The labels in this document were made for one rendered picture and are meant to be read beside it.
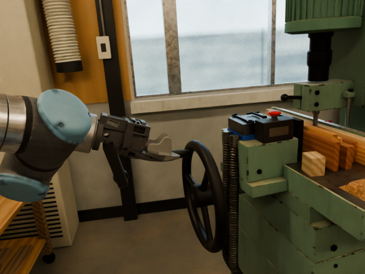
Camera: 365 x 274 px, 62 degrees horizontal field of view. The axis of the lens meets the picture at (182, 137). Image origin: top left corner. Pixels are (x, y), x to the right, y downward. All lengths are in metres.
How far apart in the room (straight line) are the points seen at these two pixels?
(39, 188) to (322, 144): 0.59
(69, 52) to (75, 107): 1.42
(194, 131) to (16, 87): 1.14
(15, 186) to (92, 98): 1.55
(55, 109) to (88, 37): 1.61
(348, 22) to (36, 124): 0.68
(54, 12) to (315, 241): 1.70
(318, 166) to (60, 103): 0.52
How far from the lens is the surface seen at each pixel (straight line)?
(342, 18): 0.82
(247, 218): 1.02
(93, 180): 2.29
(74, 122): 0.50
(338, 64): 0.97
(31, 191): 0.61
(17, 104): 0.50
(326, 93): 0.88
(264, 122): 0.72
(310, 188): 0.70
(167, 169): 2.25
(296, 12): 0.84
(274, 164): 0.75
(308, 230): 0.75
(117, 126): 0.71
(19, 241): 2.06
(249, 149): 0.71
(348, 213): 0.64
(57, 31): 1.95
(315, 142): 0.78
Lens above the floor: 1.18
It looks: 16 degrees down
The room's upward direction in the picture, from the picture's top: 4 degrees counter-clockwise
